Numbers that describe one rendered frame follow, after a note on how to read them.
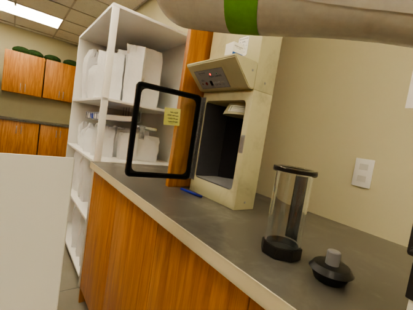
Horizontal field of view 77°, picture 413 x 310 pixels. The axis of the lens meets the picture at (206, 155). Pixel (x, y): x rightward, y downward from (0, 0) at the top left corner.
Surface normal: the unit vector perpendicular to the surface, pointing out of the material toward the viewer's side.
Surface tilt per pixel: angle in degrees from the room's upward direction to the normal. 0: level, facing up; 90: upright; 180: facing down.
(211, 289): 90
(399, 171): 90
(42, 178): 90
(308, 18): 148
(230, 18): 155
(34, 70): 90
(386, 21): 140
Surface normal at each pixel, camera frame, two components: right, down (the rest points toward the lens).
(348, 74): -0.79, -0.07
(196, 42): 0.59, 0.15
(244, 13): -0.34, 0.82
